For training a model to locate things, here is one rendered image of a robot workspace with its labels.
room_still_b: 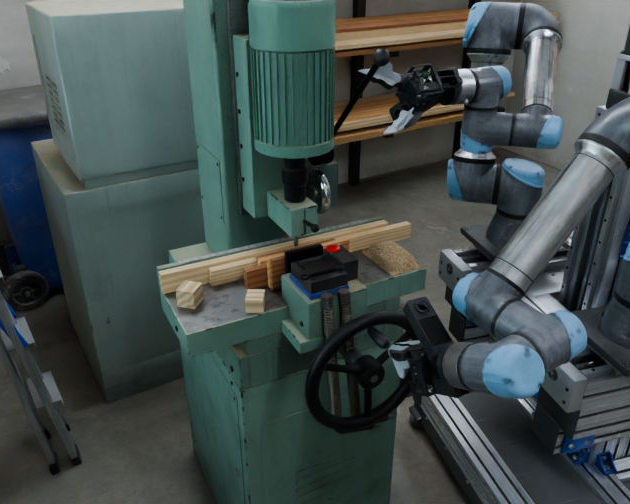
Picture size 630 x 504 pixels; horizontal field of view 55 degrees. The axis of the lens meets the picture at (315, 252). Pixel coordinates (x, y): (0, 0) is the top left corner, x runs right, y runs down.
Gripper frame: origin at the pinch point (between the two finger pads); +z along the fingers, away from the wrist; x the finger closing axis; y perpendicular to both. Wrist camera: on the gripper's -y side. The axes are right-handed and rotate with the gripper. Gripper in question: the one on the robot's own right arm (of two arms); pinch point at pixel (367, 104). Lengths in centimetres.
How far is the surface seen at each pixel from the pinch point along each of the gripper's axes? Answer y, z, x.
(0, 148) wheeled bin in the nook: -157, 72, -89
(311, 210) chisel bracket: -21.0, 10.6, 13.2
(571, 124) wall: -204, -302, -73
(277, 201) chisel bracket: -25.7, 15.8, 7.7
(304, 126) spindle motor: -4.0, 13.7, 0.9
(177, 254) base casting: -69, 32, 2
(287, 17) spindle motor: 10.7, 16.8, -14.4
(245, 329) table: -26, 32, 34
